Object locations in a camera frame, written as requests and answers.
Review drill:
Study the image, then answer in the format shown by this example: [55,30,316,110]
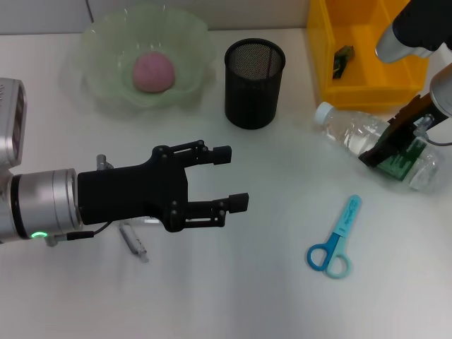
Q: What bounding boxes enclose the clear water bottle green label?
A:
[313,101,446,194]

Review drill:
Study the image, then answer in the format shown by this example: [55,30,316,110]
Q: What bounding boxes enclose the green translucent fruit bowl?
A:
[65,5,218,116]

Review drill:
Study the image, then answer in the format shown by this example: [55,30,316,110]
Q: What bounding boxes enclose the green plastic wrapper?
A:
[331,44,355,81]

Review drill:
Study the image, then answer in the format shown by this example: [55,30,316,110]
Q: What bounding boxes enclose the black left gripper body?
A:
[76,144,190,233]

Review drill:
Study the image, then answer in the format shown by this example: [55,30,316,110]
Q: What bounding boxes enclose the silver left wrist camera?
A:
[0,78,28,167]

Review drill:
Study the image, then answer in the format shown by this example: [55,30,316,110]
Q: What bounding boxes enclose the pink peach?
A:
[132,51,177,93]

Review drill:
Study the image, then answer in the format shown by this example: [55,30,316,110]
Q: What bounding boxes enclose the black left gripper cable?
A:
[44,220,114,248]

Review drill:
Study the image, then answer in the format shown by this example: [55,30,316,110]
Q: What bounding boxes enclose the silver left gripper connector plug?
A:
[95,153,114,170]

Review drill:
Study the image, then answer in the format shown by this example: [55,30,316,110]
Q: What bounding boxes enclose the yellow plastic bin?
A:
[306,0,434,110]

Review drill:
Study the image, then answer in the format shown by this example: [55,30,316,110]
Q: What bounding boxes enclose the blue scissors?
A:
[306,194,364,280]

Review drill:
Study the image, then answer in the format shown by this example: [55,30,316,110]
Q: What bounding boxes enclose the grey right gripper cable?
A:
[415,114,452,146]

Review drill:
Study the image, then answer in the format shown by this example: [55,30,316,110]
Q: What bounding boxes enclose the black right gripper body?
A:
[386,93,441,149]

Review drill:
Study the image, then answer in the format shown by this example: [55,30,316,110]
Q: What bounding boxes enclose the black mesh pen holder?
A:
[224,37,286,131]

